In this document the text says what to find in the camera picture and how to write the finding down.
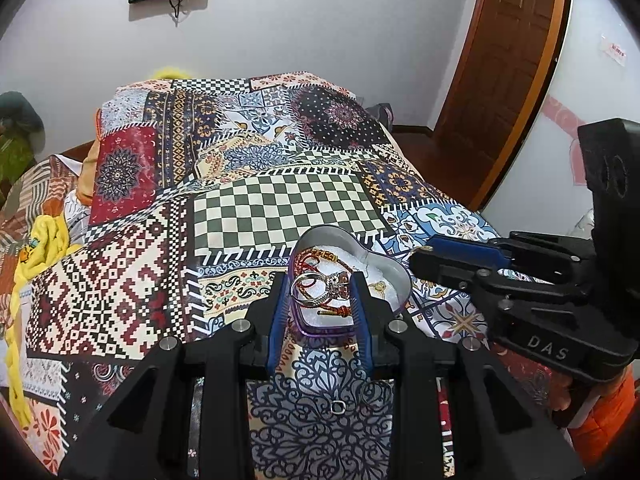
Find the brown wooden door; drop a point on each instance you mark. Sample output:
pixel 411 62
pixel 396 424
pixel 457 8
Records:
pixel 550 85

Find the red and white wall sticker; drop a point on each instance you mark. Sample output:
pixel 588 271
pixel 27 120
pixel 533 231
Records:
pixel 615 50

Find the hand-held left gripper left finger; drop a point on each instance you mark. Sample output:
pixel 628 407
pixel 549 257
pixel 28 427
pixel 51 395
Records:
pixel 277 325

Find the grey backpack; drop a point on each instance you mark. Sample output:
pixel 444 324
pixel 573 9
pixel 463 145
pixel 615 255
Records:
pixel 382 112

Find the leaf patterned bedsheet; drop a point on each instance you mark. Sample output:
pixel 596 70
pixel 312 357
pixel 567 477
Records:
pixel 30 195

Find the silver jeweled bangle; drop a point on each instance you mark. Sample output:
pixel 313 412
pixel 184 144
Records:
pixel 339 278

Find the pink heart wall sticker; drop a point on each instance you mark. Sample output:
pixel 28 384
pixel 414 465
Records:
pixel 575 162

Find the heart-shaped purple tin box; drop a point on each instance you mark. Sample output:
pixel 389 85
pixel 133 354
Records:
pixel 385 270

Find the dark cloth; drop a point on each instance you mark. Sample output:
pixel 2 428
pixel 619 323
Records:
pixel 17 110

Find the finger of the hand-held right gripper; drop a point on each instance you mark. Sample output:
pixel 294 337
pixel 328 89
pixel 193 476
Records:
pixel 440 264
pixel 465 249

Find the orange pillow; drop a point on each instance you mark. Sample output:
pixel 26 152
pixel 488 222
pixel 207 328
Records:
pixel 92 165

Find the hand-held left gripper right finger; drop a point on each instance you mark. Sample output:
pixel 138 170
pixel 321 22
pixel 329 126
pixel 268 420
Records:
pixel 362 325

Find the yellow pillow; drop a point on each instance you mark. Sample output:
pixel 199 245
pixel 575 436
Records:
pixel 170 72

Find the pink banner wall sticker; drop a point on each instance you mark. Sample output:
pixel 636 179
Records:
pixel 565 115

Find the patchwork patterned blanket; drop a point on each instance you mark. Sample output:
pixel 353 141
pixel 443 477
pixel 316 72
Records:
pixel 280 200

